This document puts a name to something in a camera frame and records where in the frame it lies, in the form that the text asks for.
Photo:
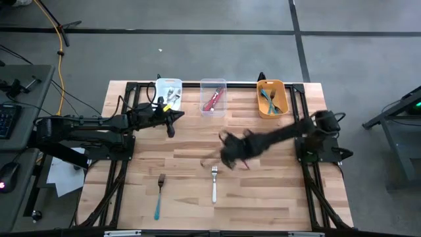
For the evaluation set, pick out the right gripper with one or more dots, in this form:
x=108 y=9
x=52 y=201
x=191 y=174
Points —
x=238 y=148

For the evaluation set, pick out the silver metal bracket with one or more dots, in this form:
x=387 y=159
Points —
x=306 y=234
x=121 y=233

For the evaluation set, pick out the yellow plastic bin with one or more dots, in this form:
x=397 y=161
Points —
x=283 y=98

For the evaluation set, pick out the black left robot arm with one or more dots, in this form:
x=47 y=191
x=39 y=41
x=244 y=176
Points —
x=82 y=123

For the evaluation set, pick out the backlit black keyboard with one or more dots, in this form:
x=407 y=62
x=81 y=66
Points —
x=8 y=121

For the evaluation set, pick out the black caster wheel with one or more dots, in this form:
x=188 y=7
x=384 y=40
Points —
x=37 y=215

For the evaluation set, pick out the black diagonal support bar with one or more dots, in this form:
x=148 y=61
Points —
x=62 y=154

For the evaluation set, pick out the black tripod stand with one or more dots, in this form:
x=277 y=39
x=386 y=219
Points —
x=70 y=24

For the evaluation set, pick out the yellow tape tag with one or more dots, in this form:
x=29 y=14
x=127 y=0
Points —
x=167 y=107

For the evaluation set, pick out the white paper sheets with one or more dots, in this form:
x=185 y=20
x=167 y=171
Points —
x=64 y=177

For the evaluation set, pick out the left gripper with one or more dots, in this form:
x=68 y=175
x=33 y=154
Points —
x=161 y=116

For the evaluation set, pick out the black clamp tool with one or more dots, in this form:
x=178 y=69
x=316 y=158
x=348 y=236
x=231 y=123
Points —
x=14 y=88

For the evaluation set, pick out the white plastic bin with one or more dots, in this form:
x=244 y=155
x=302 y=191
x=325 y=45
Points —
x=163 y=87

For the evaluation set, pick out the clear plastic bin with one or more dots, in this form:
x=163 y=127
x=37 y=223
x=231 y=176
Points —
x=220 y=110

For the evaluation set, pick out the black overhead crossbeam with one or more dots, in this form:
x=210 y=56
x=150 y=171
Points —
x=184 y=234

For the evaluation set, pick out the grey desk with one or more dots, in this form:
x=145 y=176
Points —
x=16 y=210
x=33 y=108

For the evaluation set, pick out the black computer mouse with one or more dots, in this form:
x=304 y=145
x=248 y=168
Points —
x=9 y=176

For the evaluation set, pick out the dark side table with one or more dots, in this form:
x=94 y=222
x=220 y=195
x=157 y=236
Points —
x=411 y=98

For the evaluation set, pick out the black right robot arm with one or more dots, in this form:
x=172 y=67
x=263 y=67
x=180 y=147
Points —
x=289 y=131

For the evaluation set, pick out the black aluminium table frame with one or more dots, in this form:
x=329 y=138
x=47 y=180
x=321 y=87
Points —
x=245 y=85

